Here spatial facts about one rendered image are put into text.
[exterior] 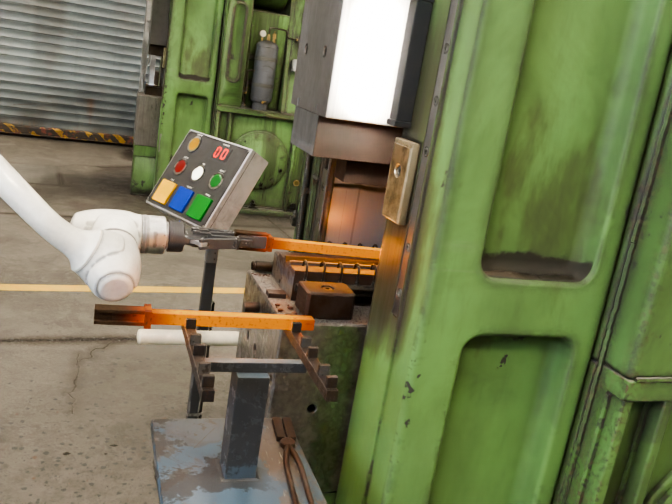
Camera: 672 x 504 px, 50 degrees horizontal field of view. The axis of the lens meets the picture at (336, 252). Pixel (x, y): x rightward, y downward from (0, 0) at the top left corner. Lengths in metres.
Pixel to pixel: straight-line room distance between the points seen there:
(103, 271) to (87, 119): 8.19
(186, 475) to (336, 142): 0.80
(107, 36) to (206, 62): 3.16
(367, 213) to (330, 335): 0.50
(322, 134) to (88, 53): 8.02
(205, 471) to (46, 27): 8.39
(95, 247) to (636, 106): 1.11
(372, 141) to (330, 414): 0.65
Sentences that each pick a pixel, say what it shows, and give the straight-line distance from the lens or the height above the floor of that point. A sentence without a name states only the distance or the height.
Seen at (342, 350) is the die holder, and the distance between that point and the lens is 1.68.
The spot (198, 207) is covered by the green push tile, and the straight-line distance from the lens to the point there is 2.17.
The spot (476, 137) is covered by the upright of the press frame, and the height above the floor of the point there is 1.39.
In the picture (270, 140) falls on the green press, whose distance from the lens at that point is 6.61.
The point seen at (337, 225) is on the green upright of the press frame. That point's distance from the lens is 2.01.
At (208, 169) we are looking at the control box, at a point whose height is 1.11.
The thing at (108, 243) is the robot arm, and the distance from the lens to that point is 1.53.
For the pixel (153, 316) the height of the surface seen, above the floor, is 0.97.
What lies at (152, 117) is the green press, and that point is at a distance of 6.81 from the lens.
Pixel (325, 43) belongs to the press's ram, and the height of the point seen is 1.52.
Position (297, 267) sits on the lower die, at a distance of 1.75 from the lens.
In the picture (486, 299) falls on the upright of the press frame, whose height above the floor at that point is 1.08.
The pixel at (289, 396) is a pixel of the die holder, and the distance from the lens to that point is 1.69.
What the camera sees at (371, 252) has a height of 1.03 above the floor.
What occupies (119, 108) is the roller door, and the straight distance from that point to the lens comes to 9.67.
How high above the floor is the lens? 1.49
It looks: 15 degrees down
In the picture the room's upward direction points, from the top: 9 degrees clockwise
